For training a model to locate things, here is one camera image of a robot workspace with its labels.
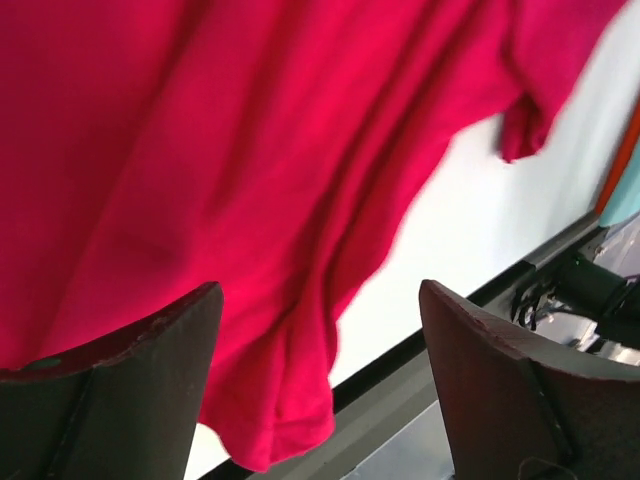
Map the folded orange t-shirt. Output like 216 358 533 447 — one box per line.
595 101 640 214

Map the red t-shirt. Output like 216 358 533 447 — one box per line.
1 1 622 472

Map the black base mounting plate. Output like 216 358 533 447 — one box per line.
199 209 640 480

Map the folded teal t-shirt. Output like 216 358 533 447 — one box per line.
599 143 640 227

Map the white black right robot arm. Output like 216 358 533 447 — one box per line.
510 253 639 366

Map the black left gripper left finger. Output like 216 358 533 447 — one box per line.
1 283 223 479

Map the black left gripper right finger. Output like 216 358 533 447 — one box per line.
419 280 639 479

